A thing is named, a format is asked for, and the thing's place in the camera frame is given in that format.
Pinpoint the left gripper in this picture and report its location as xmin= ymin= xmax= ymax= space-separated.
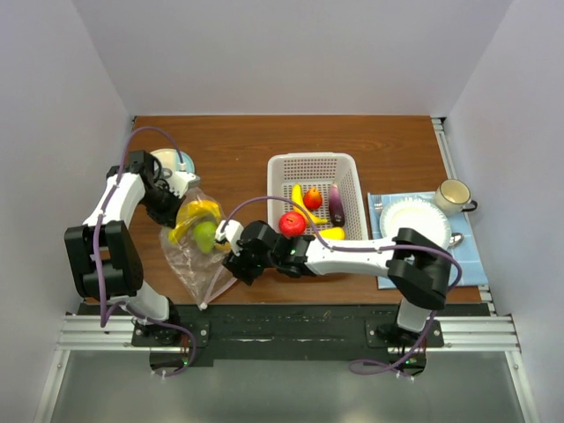
xmin=138 ymin=183 xmax=186 ymax=229

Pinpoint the yellow fake banana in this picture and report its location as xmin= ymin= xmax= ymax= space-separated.
xmin=167 ymin=199 xmax=222 ymax=244
xmin=291 ymin=183 xmax=329 ymax=225

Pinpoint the red fake apple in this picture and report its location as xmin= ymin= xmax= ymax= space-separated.
xmin=278 ymin=211 xmax=307 ymax=237

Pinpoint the green fake pear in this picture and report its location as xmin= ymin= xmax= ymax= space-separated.
xmin=192 ymin=221 xmax=217 ymax=255

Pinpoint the clear zip top bag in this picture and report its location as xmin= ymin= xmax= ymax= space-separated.
xmin=160 ymin=188 xmax=237 ymax=310

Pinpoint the red orange fake peach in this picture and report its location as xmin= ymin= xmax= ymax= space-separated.
xmin=303 ymin=187 xmax=323 ymax=211

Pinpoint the yellow fake lemon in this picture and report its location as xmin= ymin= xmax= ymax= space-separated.
xmin=319 ymin=226 xmax=346 ymax=241

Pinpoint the purple fake eggplant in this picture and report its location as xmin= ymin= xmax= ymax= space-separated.
xmin=328 ymin=183 xmax=345 ymax=227

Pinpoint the orange fake bell pepper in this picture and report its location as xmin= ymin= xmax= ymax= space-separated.
xmin=214 ymin=241 xmax=231 ymax=253

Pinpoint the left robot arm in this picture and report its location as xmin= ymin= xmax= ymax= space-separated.
xmin=64 ymin=151 xmax=199 ymax=345

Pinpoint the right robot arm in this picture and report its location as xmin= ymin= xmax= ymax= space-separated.
xmin=215 ymin=219 xmax=455 ymax=346

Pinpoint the cream and blue plate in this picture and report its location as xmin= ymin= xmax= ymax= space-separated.
xmin=151 ymin=148 xmax=195 ymax=179

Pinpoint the white plastic basket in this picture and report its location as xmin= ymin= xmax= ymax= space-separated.
xmin=267 ymin=152 xmax=369 ymax=240

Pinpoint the metal fork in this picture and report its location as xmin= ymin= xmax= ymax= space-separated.
xmin=374 ymin=195 xmax=383 ymax=217

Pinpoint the white paper plate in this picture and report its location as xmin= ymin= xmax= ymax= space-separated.
xmin=379 ymin=197 xmax=452 ymax=249

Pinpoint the metal spoon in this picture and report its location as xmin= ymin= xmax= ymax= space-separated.
xmin=449 ymin=233 xmax=464 ymax=249

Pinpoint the cream enamel mug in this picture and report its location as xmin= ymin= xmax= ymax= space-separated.
xmin=432 ymin=179 xmax=478 ymax=217

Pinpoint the blue checked cloth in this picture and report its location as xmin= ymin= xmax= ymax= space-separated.
xmin=367 ymin=191 xmax=488 ymax=287

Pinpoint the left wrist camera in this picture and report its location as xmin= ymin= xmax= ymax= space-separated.
xmin=167 ymin=170 xmax=200 ymax=198

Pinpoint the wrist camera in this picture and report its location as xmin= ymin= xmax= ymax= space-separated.
xmin=167 ymin=170 xmax=200 ymax=198
xmin=215 ymin=219 xmax=244 ymax=256

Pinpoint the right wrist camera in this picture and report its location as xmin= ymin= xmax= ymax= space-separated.
xmin=215 ymin=219 xmax=244 ymax=256

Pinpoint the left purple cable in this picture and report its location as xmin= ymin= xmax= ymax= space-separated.
xmin=99 ymin=126 xmax=196 ymax=375

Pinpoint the purple cable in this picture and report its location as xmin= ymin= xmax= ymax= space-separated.
xmin=218 ymin=196 xmax=463 ymax=375
xmin=99 ymin=126 xmax=196 ymax=375

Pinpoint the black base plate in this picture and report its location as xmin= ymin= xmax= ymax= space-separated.
xmin=132 ymin=305 xmax=444 ymax=377

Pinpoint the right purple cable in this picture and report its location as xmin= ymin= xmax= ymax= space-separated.
xmin=218 ymin=196 xmax=463 ymax=375

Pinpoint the aluminium frame rail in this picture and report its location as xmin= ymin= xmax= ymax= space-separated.
xmin=40 ymin=115 xmax=538 ymax=422

